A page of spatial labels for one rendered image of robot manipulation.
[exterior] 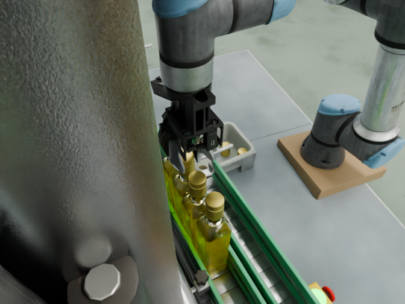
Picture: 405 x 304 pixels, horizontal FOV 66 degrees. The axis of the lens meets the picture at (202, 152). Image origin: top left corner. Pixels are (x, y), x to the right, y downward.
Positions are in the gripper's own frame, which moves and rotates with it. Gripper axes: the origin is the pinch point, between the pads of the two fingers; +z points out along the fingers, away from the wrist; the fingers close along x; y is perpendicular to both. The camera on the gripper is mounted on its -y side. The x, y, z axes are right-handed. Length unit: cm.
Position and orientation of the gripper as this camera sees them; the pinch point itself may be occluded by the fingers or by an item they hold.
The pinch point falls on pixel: (186, 158)
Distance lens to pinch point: 61.8
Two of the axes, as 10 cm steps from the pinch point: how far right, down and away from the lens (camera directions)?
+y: 4.8, 6.5, -5.8
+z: 0.0, 6.7, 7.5
